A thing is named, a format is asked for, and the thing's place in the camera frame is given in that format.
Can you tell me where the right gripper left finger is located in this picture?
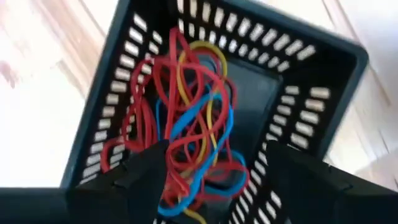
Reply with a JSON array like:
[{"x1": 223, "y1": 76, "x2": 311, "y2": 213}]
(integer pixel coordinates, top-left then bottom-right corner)
[{"x1": 114, "y1": 139, "x2": 170, "y2": 224}]

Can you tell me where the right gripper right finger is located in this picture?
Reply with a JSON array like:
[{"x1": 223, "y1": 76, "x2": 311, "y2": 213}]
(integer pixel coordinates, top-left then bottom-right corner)
[{"x1": 265, "y1": 139, "x2": 353, "y2": 224}]

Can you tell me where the red rubber band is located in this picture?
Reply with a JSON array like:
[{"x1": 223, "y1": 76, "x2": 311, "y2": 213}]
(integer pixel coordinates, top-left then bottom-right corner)
[
  {"x1": 167, "y1": 27, "x2": 189, "y2": 141},
  {"x1": 152, "y1": 60, "x2": 239, "y2": 150},
  {"x1": 163, "y1": 133, "x2": 209, "y2": 215},
  {"x1": 101, "y1": 55, "x2": 160, "y2": 174}
]

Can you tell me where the blue rubber band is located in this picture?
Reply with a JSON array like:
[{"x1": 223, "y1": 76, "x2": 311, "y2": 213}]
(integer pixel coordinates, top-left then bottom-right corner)
[
  {"x1": 205, "y1": 149, "x2": 250, "y2": 199},
  {"x1": 157, "y1": 93, "x2": 234, "y2": 218}
]

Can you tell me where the yellow rubber band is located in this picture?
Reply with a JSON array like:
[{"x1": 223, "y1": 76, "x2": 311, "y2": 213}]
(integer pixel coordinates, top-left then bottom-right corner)
[{"x1": 176, "y1": 39, "x2": 229, "y2": 224}]

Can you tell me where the black plastic basket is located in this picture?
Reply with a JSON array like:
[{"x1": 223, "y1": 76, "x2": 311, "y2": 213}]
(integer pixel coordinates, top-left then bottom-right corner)
[{"x1": 60, "y1": 0, "x2": 369, "y2": 224}]

